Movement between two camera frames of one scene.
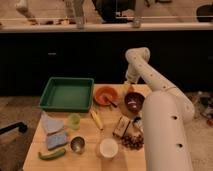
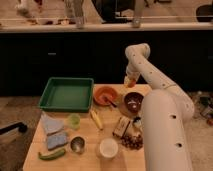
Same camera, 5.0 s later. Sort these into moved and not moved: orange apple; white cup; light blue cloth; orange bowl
Moved: orange apple
Not moved: orange bowl; white cup; light blue cloth
